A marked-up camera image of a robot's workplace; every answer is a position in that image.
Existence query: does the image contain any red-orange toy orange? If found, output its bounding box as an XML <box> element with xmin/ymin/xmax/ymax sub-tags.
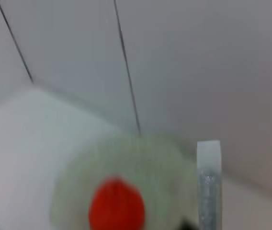
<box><xmin>89</xmin><ymin>175</ymin><xmax>146</xmax><ymax>230</ymax></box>

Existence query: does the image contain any grey marker pen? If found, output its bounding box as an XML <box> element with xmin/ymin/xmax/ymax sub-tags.
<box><xmin>196</xmin><ymin>140</ymin><xmax>223</xmax><ymax>230</ymax></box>

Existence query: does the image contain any translucent wavy fruit plate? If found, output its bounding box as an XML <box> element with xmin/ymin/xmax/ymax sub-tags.
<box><xmin>50</xmin><ymin>134</ymin><xmax>200</xmax><ymax>230</ymax></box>

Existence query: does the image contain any black mesh pen holder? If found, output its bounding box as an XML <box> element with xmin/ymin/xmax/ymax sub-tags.
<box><xmin>181</xmin><ymin>216</ymin><xmax>200</xmax><ymax>230</ymax></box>

